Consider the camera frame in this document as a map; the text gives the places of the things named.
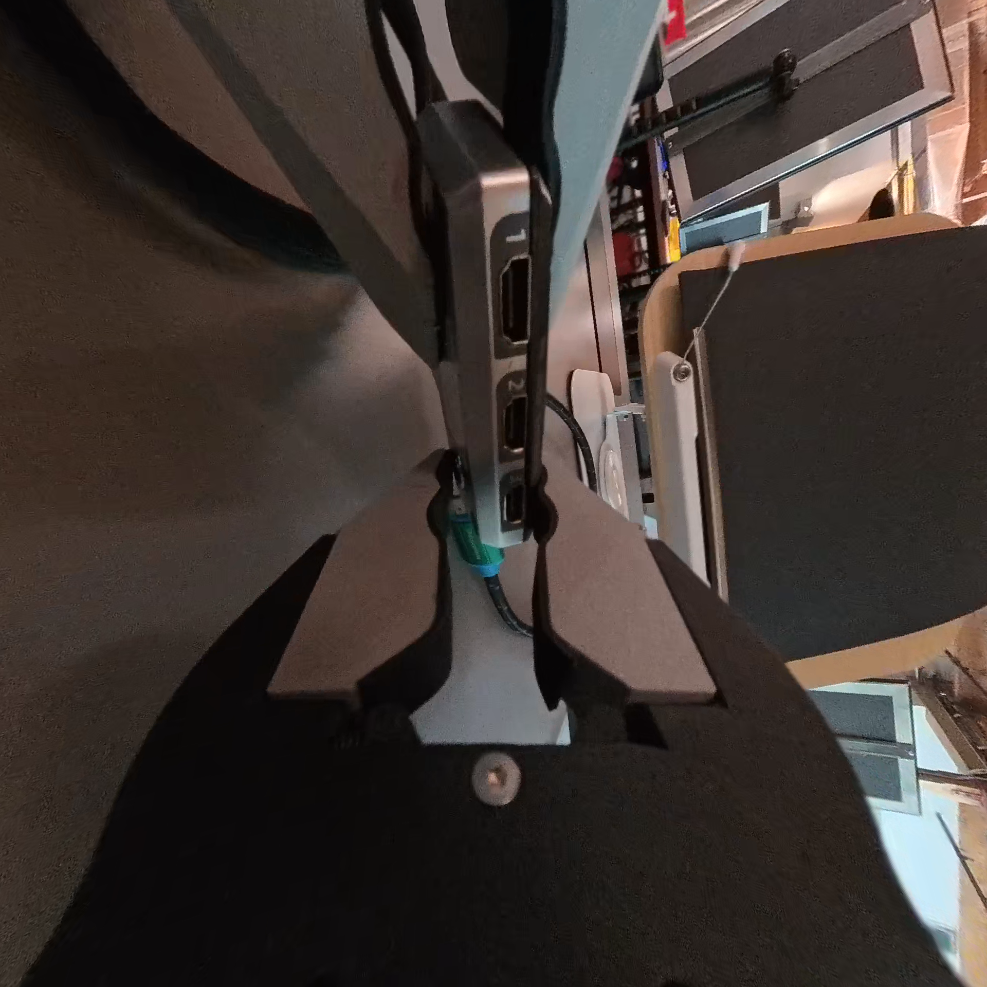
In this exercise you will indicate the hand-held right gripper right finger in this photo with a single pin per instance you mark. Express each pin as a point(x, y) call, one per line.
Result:
point(624, 617)

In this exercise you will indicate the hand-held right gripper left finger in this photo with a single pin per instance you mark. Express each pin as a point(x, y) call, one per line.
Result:
point(355, 609)

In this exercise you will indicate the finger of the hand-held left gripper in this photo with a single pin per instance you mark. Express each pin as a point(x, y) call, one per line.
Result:
point(270, 108)
point(609, 77)

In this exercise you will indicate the grey hdmi switch hub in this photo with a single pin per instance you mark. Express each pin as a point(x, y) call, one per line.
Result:
point(470, 270)

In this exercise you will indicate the black clamp rod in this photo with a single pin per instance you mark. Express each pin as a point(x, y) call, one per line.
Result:
point(785, 73)

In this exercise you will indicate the red bag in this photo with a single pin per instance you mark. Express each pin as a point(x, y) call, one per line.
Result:
point(634, 258)

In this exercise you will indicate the light blue box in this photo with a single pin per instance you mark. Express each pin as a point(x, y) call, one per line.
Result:
point(725, 230)

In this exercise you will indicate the grey framed partition panel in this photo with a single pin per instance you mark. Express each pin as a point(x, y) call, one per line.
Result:
point(848, 116)

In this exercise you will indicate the wooden book stand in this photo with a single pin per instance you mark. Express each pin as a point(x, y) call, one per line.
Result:
point(657, 316)

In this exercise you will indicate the dark framed panel on stand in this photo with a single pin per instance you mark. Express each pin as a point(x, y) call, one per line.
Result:
point(863, 717)

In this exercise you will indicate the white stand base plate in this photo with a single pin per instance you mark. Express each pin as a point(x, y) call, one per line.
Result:
point(592, 385)

